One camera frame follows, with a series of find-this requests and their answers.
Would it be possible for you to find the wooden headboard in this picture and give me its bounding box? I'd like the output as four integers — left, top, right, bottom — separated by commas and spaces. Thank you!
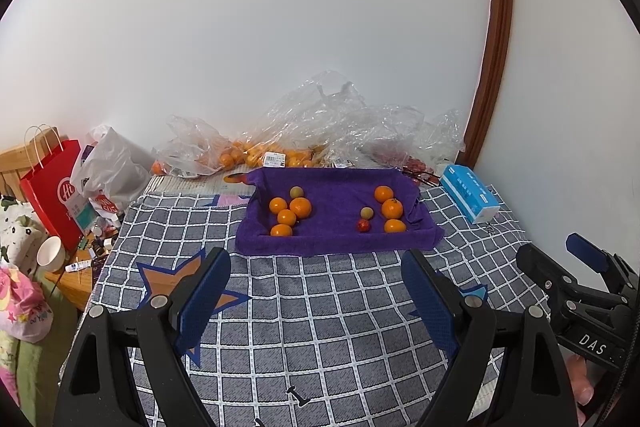
0, 144, 33, 198

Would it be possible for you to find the white floral cloth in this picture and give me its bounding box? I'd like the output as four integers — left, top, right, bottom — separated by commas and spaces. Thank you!
0, 194, 51, 268

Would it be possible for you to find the thin black cable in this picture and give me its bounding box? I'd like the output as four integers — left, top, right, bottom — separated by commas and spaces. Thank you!
400, 167, 443, 185

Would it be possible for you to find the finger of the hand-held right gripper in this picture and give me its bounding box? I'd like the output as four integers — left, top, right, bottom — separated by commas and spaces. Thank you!
516, 243, 581, 308
566, 233, 640, 293

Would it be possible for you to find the red paper shopping bag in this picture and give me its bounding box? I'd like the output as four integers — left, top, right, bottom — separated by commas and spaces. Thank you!
20, 124, 83, 253

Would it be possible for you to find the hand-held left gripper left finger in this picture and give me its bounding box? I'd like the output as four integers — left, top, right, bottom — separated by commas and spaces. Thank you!
52, 247, 233, 427

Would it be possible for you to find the teal and white packet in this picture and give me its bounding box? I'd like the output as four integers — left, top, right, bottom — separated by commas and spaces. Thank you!
70, 194, 98, 230

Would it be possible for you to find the grey checkered star blanket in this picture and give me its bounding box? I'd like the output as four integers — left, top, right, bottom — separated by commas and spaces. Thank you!
60, 184, 556, 427

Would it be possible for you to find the pink printed cloth bag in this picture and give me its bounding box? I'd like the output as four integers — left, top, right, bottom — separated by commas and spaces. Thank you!
0, 262, 53, 345

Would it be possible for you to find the white cup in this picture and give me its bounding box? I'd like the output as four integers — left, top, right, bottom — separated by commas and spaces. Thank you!
36, 235, 67, 272

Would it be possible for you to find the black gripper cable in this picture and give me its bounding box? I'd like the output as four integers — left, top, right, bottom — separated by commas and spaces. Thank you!
602, 347, 638, 425

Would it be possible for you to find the brown wooden door frame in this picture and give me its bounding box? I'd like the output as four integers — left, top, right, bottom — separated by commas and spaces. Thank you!
465, 0, 516, 168

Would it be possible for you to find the pile of bagged mandarins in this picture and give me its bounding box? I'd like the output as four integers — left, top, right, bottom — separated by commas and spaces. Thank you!
152, 139, 326, 175

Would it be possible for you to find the pile of red fruits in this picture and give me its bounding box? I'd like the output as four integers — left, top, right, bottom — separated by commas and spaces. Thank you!
375, 147, 436, 175

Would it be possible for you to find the small clear plastic bag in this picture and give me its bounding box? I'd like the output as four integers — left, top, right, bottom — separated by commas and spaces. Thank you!
152, 114, 236, 178

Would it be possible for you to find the wooden nightstand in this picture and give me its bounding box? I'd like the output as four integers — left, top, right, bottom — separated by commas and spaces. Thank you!
45, 232, 118, 310

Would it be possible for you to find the purple towel covered tray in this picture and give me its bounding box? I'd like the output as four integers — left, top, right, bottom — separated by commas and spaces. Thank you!
235, 167, 446, 256

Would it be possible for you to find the person's right hand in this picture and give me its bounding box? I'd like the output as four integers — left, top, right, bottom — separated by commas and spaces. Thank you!
565, 349, 603, 425

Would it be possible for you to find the newspaper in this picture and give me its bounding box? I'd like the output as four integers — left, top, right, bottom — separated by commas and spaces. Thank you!
150, 167, 256, 195

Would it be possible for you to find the grey plastic bag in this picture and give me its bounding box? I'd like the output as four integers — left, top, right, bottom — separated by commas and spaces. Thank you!
70, 125, 156, 212

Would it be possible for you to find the blue tissue pack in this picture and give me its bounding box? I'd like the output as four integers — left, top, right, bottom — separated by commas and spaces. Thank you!
440, 164, 501, 224

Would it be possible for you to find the green blanket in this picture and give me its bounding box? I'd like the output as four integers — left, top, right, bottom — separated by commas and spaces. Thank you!
0, 292, 83, 408

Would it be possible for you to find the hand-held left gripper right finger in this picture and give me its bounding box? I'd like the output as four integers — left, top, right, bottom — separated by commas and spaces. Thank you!
400, 248, 578, 427

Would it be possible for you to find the large clear plastic bag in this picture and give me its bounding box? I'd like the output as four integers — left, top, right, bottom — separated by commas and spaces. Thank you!
235, 69, 371, 168

